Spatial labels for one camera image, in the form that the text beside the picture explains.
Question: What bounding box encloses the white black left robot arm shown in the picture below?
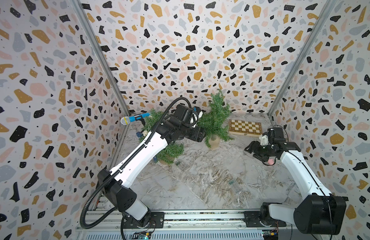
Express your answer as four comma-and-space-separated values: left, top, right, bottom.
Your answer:
98, 105, 206, 226

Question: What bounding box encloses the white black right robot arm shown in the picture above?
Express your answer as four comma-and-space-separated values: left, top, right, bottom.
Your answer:
245, 125, 346, 237

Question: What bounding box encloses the green right christmas tree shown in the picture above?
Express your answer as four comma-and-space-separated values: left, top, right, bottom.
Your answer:
197, 90, 233, 150

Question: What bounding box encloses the green christmas tree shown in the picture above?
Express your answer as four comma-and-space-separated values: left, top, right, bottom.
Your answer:
142, 109, 184, 165
197, 90, 233, 150

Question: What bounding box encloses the green left christmas tree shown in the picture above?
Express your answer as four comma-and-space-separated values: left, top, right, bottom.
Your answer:
142, 109, 184, 165

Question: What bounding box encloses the wooden chess board box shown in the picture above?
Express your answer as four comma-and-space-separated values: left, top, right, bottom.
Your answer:
229, 120, 263, 137

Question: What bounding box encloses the blue toy microphone on stand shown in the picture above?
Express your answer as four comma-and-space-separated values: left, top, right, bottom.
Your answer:
120, 113, 150, 126

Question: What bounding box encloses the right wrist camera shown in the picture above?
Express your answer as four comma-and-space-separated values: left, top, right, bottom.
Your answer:
259, 134, 269, 146

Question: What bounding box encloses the black corrugated cable conduit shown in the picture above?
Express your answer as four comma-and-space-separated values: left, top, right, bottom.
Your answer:
79, 96, 193, 229

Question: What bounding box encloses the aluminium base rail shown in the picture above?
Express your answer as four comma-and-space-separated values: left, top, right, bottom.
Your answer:
73, 210, 332, 240

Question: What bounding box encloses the metal right corner post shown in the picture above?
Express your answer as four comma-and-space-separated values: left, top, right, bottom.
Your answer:
267, 0, 337, 120

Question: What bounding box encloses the metal corner post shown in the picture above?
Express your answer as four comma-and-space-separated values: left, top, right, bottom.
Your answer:
267, 0, 337, 120
70, 0, 130, 116

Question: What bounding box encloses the metal left corner post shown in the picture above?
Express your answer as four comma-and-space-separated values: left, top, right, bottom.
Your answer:
70, 0, 130, 116

